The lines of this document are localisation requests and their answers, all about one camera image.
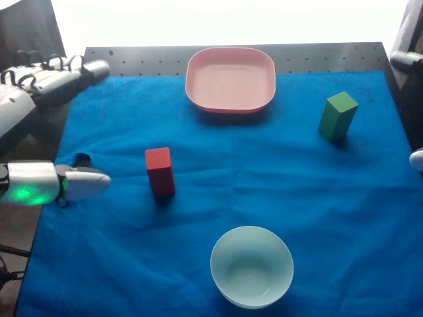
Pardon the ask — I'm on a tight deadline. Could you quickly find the grey background post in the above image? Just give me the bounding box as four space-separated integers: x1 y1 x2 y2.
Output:
391 0 423 53

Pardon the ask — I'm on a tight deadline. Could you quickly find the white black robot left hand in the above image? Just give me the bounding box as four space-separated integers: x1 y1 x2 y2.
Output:
0 49 112 209

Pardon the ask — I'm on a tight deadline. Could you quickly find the pale green bowl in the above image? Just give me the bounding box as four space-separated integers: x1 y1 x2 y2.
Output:
210 225 295 310

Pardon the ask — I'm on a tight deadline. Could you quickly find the black rod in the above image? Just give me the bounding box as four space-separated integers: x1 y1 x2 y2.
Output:
0 244 31 258

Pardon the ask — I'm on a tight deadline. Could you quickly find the pink square plate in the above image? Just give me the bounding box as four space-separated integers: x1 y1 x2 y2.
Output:
184 47 277 116

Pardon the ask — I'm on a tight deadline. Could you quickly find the red rectangular block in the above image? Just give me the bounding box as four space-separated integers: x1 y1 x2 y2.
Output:
144 147 176 199

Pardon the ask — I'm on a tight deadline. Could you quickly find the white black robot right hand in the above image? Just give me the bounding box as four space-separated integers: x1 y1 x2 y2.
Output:
389 49 423 173

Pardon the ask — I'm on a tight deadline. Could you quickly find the blue cloth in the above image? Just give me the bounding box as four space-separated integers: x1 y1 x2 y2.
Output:
15 71 423 317

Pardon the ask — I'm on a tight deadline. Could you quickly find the green rectangular block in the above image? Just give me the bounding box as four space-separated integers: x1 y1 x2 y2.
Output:
317 91 360 143

